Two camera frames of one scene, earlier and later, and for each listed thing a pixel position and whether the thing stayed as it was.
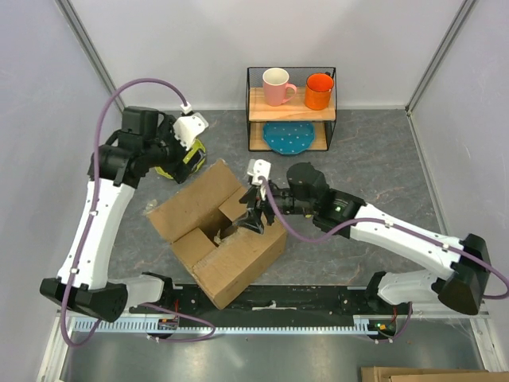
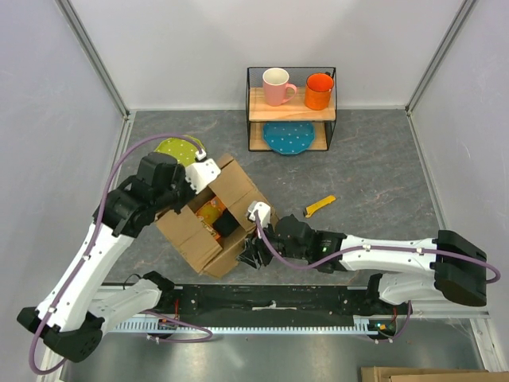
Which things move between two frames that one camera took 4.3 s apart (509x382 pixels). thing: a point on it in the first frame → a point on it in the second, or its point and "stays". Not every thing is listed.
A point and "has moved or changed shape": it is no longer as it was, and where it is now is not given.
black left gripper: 179,169 → 192,193
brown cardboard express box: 222,258 has moved or changed shape
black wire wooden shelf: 258,113 stays
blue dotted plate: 289,138 stays
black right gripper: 257,199 → 250,254
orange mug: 317,91 stays
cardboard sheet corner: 386,374 stays
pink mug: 277,91 stays
